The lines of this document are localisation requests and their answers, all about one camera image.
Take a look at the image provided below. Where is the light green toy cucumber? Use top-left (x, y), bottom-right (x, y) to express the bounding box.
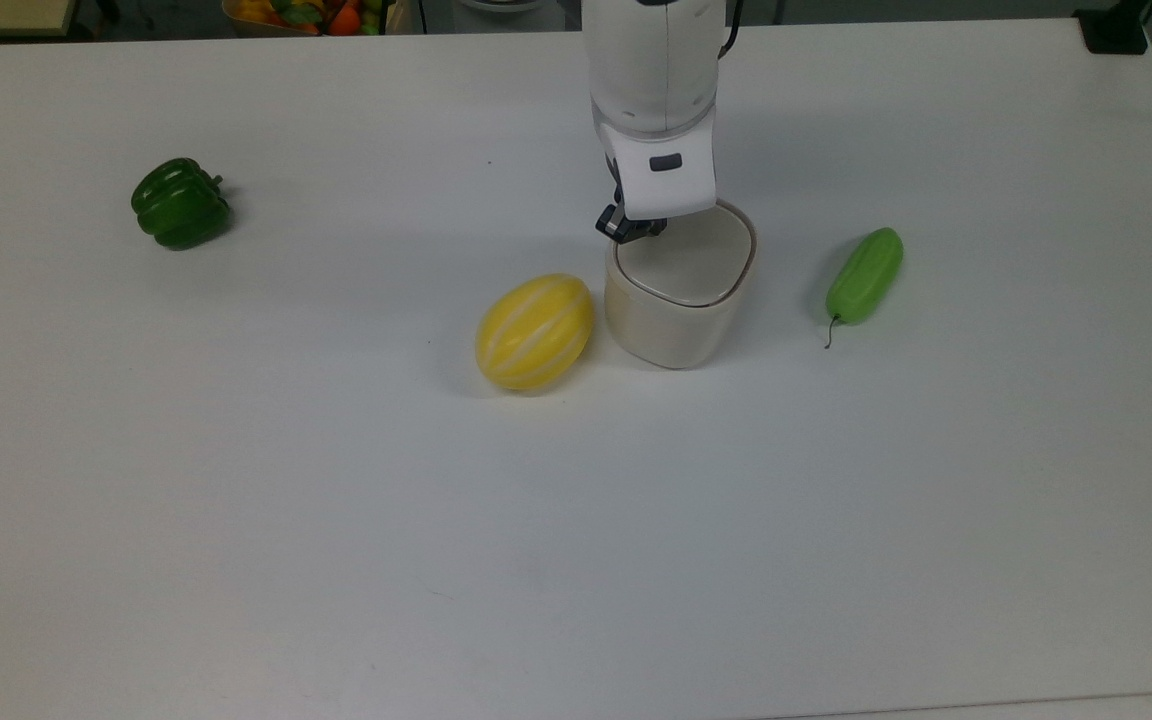
top-left (824, 227), bottom-right (905, 350)

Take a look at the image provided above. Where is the yellow striped toy melon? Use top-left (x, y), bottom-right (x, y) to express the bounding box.
top-left (475, 273), bottom-right (596, 393)

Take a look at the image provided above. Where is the dark green toy bell pepper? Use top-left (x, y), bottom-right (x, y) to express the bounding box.
top-left (130, 157), bottom-right (235, 251)

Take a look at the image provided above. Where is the beige ceramic cup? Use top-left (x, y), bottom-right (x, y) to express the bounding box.
top-left (603, 200), bottom-right (759, 370)

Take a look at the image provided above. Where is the black table clamp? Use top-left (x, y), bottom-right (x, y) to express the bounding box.
top-left (1075, 6), bottom-right (1152, 56)

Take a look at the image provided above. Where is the beige wooden board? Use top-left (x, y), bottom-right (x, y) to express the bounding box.
top-left (0, 0), bottom-right (78, 39)

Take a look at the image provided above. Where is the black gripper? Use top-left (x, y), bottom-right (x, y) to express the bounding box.
top-left (595, 157), bottom-right (668, 244)

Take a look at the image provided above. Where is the box of toy fruit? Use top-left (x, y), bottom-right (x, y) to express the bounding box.
top-left (221, 0), bottom-right (412, 37)

